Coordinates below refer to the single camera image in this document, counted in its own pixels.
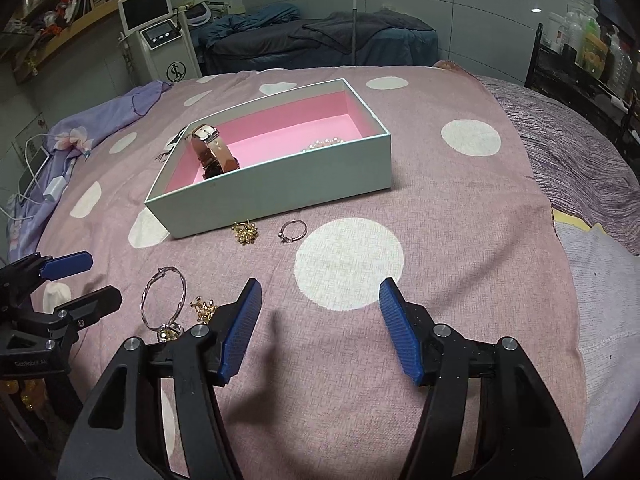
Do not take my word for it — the dark metal hair clip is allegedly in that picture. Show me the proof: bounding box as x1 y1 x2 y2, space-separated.
152 130 187 163

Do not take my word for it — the light grey quilted cloth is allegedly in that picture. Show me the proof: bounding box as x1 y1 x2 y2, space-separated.
551 207 640 472

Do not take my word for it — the wooden wall shelf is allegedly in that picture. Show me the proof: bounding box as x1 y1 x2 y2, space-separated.
0 0 201 86

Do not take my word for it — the pink polka dot blanket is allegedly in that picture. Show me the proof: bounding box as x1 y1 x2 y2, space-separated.
37 65 589 480

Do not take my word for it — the white plastic bottle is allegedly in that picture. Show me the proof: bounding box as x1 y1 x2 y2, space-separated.
547 12 567 54

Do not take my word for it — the white beauty device head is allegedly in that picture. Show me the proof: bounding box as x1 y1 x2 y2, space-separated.
186 2 217 27

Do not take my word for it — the pink pillow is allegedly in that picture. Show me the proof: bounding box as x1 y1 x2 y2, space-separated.
432 60 476 79

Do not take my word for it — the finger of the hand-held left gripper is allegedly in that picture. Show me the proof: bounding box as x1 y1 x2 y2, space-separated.
0 251 94 312
0 286 124 357

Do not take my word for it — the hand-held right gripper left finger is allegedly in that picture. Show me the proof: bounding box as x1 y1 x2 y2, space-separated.
56 278 263 480

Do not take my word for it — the pale box with pink lining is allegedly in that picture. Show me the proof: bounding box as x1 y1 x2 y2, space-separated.
144 78 392 240

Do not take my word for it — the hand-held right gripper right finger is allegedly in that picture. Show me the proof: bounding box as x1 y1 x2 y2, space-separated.
378 277 585 480

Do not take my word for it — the rose gold wrist watch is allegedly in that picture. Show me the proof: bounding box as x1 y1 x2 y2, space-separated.
186 123 240 181

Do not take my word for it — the yellow green package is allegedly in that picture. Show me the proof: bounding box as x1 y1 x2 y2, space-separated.
580 35 609 79

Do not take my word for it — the white cable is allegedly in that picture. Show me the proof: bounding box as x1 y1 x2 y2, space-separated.
9 132 52 222

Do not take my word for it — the thin silver ring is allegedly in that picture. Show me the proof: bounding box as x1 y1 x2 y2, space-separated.
278 219 308 244

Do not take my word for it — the white beauty machine with screen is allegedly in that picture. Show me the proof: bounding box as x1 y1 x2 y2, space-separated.
117 0 201 84

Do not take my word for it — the dark grey blanket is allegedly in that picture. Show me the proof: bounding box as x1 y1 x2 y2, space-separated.
299 10 436 43

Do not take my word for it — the purple striped blanket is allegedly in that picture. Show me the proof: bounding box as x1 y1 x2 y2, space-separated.
472 76 640 257

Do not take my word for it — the massage bed with blue cover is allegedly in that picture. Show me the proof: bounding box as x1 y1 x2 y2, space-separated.
197 2 440 77

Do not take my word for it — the white charger adapter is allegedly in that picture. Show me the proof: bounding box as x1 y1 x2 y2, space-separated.
44 175 69 200

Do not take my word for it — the black metal rack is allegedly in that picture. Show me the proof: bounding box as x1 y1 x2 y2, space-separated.
524 22 640 161

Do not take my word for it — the clear plastic jug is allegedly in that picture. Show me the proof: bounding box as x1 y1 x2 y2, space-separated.
607 44 634 99

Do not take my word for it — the pearl bracelet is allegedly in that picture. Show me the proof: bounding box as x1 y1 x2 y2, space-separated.
301 136 346 154

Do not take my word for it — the silver ring with large gem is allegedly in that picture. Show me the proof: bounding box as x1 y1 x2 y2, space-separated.
156 321 185 344

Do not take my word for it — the purple floral blanket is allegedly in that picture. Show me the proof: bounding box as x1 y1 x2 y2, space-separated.
7 81 174 261

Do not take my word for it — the large silver hoop bangle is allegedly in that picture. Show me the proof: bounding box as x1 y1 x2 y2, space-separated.
141 266 188 332

